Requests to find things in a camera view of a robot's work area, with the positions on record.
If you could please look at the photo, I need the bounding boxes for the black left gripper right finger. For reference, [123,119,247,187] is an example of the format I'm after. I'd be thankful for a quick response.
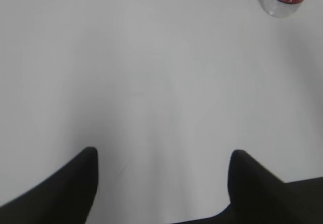
[191,149,323,224]

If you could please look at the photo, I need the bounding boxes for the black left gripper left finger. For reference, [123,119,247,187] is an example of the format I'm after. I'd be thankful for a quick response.
[1,147,98,223]

